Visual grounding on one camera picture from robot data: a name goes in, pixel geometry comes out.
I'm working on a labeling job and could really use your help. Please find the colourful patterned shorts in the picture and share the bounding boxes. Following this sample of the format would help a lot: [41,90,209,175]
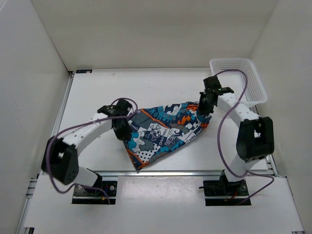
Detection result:
[124,102,212,171]

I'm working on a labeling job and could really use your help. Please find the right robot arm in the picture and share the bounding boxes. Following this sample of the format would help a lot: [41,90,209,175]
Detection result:
[198,76,274,195]

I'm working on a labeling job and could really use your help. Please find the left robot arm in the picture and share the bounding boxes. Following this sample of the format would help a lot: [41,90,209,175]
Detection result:
[41,98,135,195]

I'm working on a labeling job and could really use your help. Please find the white plastic basket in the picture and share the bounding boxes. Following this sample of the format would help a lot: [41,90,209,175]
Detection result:
[209,58,268,108]

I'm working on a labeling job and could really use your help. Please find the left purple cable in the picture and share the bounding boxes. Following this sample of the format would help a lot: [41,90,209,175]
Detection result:
[45,97,140,205]

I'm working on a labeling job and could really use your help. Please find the purple cable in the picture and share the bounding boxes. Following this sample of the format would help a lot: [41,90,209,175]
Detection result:
[217,69,275,206]
[45,97,140,205]

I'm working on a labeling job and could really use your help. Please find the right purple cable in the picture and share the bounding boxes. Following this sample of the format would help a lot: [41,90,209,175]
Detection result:
[217,69,275,206]

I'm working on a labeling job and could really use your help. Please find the aluminium front rail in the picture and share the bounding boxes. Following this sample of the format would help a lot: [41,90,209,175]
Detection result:
[97,170,276,177]

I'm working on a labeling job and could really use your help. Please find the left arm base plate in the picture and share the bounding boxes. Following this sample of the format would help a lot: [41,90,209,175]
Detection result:
[72,177,118,205]

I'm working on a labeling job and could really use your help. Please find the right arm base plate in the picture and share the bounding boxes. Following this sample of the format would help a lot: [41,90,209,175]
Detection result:
[199,180,252,206]

